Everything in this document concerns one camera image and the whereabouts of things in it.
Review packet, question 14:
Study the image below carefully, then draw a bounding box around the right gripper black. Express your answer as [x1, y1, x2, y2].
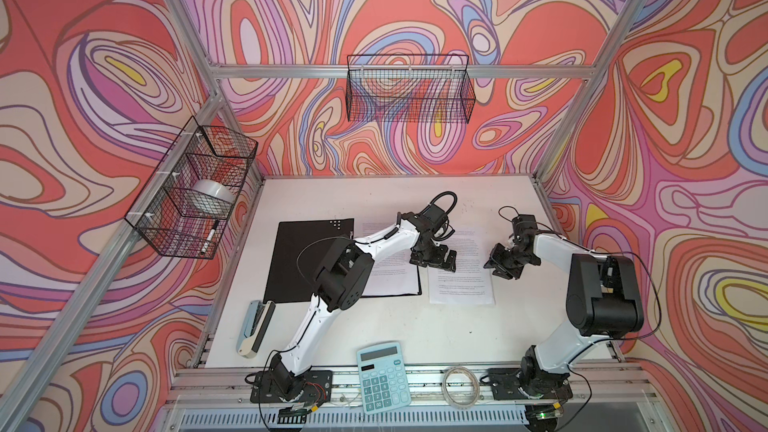
[484, 242, 539, 279]

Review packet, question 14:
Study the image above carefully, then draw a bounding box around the printed paper stack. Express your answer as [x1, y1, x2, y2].
[428, 229, 495, 306]

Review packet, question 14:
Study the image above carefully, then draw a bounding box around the white folder black inside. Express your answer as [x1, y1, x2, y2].
[262, 218, 423, 306]

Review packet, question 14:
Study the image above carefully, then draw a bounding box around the printed paper sheet green highlight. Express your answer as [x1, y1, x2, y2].
[354, 221, 420, 298]

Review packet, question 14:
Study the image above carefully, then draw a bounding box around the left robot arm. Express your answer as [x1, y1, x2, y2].
[253, 191, 458, 401]

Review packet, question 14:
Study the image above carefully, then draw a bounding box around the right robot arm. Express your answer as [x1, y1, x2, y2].
[484, 214, 645, 398]

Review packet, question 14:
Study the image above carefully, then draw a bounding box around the teal calculator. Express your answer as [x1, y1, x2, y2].
[357, 341, 411, 415]

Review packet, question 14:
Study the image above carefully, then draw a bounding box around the white stapler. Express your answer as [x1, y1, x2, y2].
[237, 300, 276, 359]

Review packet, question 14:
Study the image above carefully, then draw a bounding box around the white tape roll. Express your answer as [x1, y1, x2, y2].
[192, 179, 236, 203]

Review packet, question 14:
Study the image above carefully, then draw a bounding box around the black marker pen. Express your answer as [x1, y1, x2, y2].
[200, 220, 219, 256]

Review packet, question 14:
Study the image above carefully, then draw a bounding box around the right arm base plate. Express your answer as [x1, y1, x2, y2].
[480, 368, 573, 402]

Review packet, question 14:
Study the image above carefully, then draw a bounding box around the coiled clear cable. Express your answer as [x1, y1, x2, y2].
[441, 365, 481, 410]

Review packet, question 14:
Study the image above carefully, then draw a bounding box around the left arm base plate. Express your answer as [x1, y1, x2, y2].
[245, 369, 333, 405]

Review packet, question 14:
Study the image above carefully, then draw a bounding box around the black wire basket back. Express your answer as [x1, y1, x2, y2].
[345, 52, 476, 124]

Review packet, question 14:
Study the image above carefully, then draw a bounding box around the black wire basket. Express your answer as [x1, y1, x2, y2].
[124, 118, 258, 260]
[345, 52, 476, 124]

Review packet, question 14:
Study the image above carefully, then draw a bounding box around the black wire basket left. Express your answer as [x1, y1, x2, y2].
[124, 118, 258, 260]

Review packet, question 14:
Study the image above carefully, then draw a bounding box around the aluminium frame rail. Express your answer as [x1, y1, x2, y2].
[209, 64, 597, 79]

